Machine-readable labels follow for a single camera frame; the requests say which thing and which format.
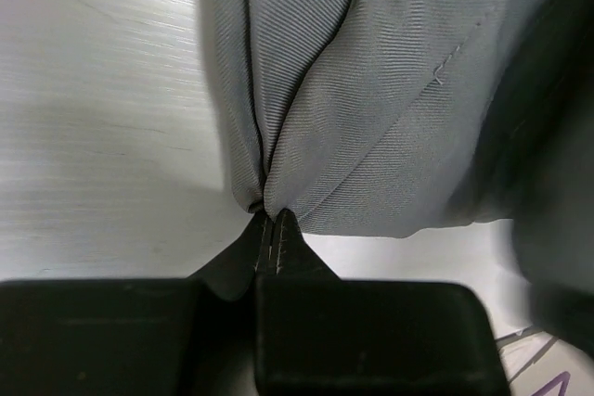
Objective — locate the grey pleated skirt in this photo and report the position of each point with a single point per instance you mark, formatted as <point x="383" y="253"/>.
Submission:
<point x="385" y="117"/>

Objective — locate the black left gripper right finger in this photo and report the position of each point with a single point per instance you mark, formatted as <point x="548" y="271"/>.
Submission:
<point x="318" y="334"/>

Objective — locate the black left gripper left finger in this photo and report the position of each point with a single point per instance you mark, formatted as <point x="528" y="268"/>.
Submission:
<point x="120" y="336"/>

